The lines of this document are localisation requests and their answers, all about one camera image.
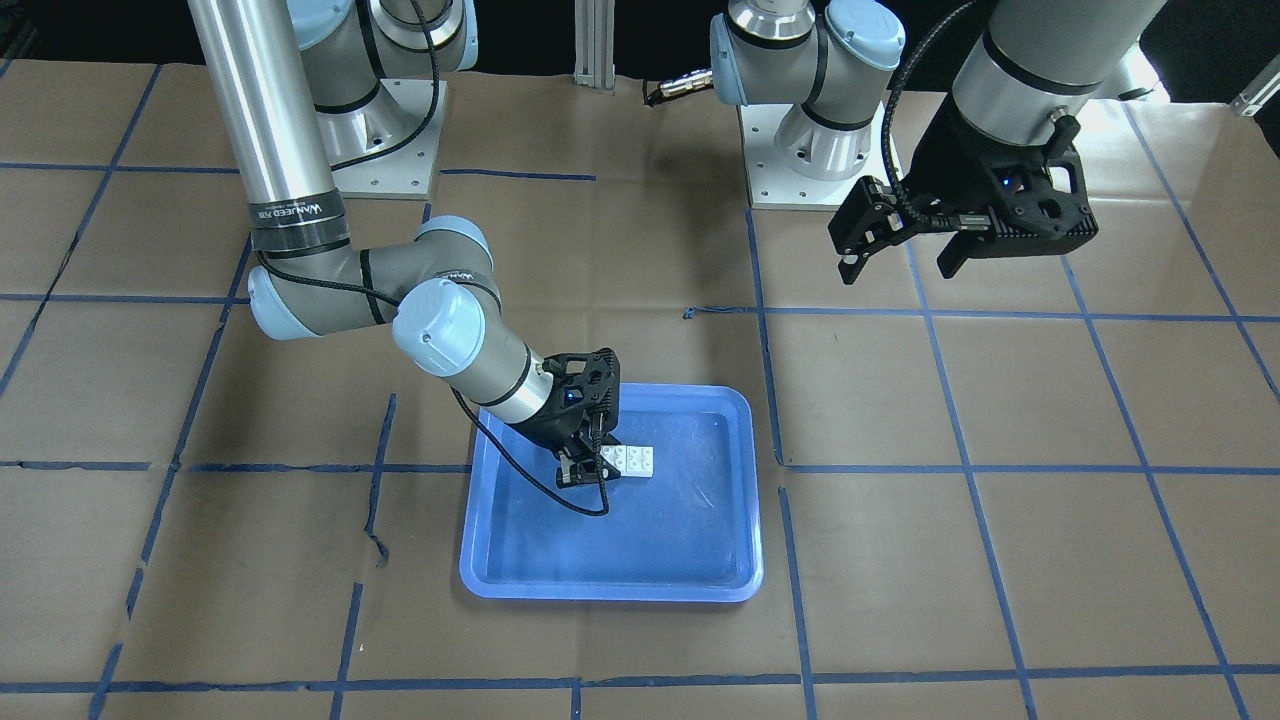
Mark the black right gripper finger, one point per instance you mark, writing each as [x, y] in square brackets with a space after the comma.
[572, 473]
[606, 456]

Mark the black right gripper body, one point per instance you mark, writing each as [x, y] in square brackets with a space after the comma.
[553, 428]

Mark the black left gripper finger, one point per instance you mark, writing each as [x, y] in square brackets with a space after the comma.
[959, 249]
[868, 221]

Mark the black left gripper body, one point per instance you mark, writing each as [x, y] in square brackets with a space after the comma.
[948, 158]

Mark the aluminium frame post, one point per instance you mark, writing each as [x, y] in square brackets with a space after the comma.
[593, 45]

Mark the blue plastic tray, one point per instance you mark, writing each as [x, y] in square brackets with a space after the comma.
[689, 532]

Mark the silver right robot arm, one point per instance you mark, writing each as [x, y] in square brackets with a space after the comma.
[310, 88]

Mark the white toy block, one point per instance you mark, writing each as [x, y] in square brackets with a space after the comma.
[638, 461]
[609, 478]

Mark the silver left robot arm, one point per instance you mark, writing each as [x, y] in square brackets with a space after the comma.
[840, 65]

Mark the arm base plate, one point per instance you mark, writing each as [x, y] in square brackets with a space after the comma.
[388, 148]
[795, 164]

